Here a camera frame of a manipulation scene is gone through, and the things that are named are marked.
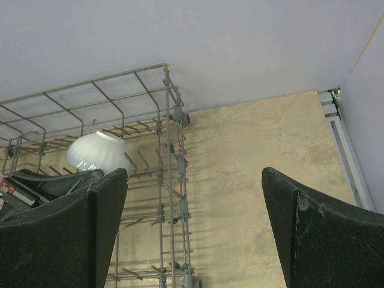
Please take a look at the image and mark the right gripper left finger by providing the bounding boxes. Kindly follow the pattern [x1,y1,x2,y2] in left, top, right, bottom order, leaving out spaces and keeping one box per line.
[1,169,128,287]

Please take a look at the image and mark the grey wire dish rack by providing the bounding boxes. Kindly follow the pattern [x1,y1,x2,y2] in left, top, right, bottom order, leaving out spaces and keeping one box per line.
[1,64,203,287]

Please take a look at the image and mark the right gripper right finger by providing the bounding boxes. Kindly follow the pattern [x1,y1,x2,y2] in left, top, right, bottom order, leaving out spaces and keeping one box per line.
[262,167,383,287]

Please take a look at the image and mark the white ceramic bowl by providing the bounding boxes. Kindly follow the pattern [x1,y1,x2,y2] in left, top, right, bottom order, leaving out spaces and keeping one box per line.
[66,131,131,175]

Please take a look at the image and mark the aluminium rail frame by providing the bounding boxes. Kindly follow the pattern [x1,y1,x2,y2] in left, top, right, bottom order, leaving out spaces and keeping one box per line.
[318,88,376,212]

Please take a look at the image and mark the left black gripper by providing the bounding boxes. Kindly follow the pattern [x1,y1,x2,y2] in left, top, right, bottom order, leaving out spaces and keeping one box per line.
[1,169,104,221]

